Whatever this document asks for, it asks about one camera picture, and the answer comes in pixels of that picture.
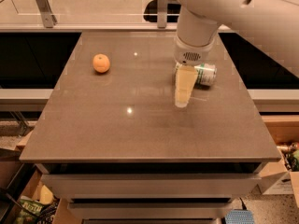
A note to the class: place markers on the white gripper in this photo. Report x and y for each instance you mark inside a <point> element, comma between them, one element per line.
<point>192,52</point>

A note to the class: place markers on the silver 7up soda can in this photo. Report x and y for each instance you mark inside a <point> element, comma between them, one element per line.
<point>205,74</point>

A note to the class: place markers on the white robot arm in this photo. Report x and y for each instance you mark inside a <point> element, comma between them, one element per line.
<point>270,25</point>

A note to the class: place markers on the black office chair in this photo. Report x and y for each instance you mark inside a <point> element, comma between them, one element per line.
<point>151,11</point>

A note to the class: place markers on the orange fruit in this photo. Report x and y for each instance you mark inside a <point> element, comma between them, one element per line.
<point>101,63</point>

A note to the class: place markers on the upper metal drawer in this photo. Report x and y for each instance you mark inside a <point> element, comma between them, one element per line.
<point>150,186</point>

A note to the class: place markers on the metal drawer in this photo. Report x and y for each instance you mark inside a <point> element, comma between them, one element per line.
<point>150,186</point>
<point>149,210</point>

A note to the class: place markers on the lower metal drawer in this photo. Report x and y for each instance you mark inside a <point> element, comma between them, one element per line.
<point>149,210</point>

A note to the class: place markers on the cardboard box on right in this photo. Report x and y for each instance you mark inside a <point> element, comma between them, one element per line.
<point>277,177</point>

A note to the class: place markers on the blue perforated mat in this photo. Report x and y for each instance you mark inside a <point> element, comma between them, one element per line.
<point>239,217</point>

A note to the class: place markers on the yellow snack bag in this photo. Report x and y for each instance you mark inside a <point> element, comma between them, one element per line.
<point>46,196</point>

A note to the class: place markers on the green snack bag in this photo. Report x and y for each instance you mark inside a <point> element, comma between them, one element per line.
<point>30,211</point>

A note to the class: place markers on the middle metal railing bracket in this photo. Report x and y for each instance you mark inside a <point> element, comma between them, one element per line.
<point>162,13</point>

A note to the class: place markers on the metal railing bracket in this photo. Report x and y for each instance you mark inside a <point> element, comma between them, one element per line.
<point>48,18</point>
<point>162,13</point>

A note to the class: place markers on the left metal railing bracket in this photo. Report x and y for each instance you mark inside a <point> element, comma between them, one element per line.
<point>48,18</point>

